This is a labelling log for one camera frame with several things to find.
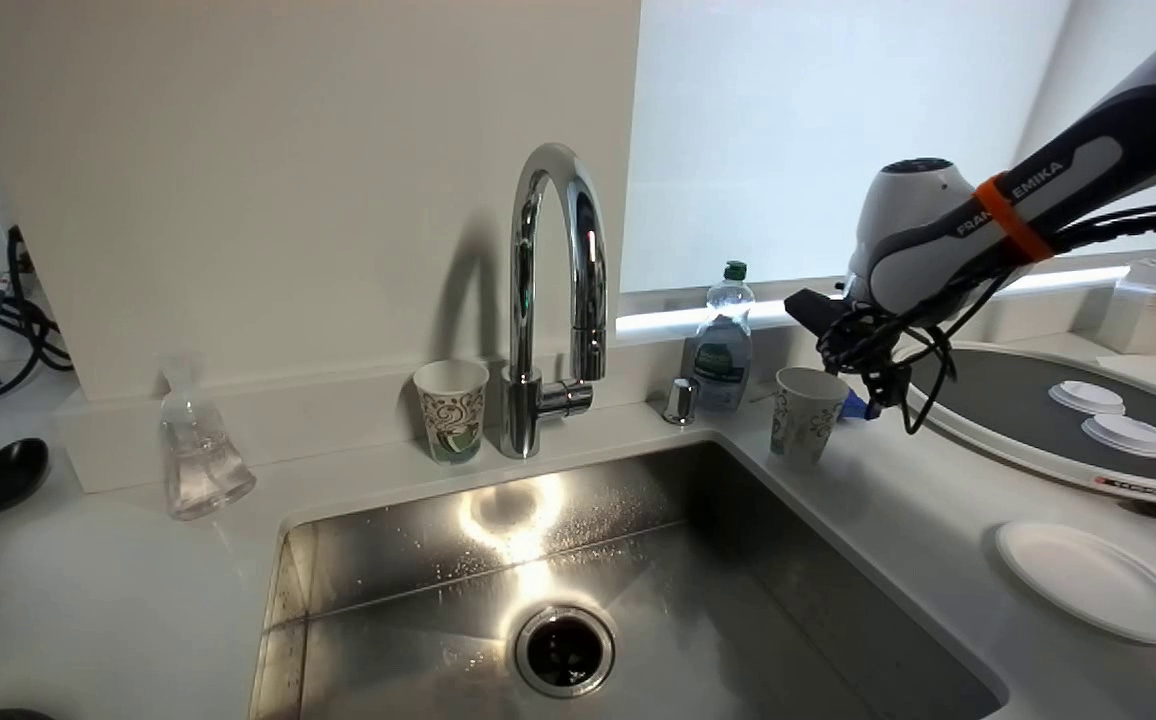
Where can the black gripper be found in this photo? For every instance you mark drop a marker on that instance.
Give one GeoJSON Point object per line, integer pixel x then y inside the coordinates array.
{"type": "Point", "coordinates": [838, 325]}

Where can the blue sponge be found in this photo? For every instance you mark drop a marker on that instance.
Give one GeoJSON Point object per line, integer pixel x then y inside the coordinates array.
{"type": "Point", "coordinates": [858, 405]}

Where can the patterned paper cup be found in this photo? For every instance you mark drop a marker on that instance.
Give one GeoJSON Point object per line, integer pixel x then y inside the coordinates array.
{"type": "Point", "coordinates": [450, 408]}
{"type": "Point", "coordinates": [804, 420]}

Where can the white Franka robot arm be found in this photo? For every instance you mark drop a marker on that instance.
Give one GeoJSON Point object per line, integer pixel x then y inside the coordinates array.
{"type": "Point", "coordinates": [988, 220]}

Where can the white plastic cup lid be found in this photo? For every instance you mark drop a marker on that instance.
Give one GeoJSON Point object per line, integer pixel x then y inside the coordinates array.
{"type": "Point", "coordinates": [1127, 433]}
{"type": "Point", "coordinates": [1085, 392]}

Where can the round black white-rimmed tray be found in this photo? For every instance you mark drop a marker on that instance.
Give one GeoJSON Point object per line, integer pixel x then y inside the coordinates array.
{"type": "Point", "coordinates": [1001, 402]}

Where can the green-capped plastic water bottle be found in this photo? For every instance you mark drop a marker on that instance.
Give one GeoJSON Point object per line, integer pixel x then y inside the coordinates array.
{"type": "Point", "coordinates": [723, 355]}

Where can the small chrome shaker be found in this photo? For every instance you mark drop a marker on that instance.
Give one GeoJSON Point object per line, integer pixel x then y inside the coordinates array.
{"type": "Point", "coordinates": [676, 402]}

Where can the stainless steel sink basin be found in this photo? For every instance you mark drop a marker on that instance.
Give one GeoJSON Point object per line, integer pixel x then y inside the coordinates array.
{"type": "Point", "coordinates": [762, 585]}

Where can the white box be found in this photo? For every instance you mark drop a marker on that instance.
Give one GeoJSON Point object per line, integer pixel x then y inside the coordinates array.
{"type": "Point", "coordinates": [1136, 313]}

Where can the small white plate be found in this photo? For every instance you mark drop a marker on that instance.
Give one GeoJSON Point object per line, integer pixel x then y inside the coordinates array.
{"type": "Point", "coordinates": [1095, 581]}

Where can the chrome gooseneck faucet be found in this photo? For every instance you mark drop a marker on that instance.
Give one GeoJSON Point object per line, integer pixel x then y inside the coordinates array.
{"type": "Point", "coordinates": [522, 267]}

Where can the round sink drain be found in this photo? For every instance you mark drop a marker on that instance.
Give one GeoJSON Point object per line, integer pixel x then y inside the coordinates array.
{"type": "Point", "coordinates": [566, 651]}

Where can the clear glass flask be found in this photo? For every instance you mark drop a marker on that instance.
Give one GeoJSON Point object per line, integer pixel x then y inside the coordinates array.
{"type": "Point", "coordinates": [205, 462]}

